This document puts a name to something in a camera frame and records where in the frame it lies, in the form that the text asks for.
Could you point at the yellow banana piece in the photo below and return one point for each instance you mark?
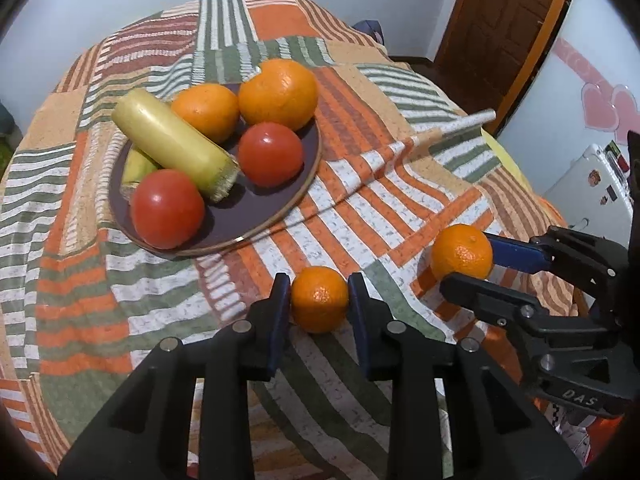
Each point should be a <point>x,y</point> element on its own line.
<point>136,170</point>

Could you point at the yellow corn cob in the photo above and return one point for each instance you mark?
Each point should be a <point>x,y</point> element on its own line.
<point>172,142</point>

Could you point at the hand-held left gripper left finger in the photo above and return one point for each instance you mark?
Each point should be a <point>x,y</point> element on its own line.
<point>277,315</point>

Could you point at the brown wooden door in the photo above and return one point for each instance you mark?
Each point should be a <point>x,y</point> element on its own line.
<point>495,25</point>

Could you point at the purple round plate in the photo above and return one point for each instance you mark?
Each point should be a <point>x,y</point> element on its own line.
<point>260,200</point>

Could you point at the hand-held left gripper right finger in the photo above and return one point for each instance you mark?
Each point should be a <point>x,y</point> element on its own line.
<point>361,310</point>

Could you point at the grey plush toy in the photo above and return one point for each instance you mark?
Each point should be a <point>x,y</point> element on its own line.
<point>4,120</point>

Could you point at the red tomato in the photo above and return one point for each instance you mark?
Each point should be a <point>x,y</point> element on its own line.
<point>167,208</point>
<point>270,154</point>

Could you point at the small tangerine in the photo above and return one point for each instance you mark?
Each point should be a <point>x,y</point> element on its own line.
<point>320,300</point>
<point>461,258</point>

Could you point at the white small fridge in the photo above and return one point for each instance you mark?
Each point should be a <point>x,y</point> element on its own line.
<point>590,190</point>

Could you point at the striped patchwork blanket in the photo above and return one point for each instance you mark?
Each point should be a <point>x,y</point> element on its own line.
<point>350,160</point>

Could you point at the large orange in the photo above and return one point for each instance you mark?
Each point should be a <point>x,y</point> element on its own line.
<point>278,94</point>
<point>206,111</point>

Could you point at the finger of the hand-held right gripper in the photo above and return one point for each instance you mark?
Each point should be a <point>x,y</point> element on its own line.
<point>485,292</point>
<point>515,255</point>

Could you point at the white sliding door heart stickers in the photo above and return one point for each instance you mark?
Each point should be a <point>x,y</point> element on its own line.
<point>585,85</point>

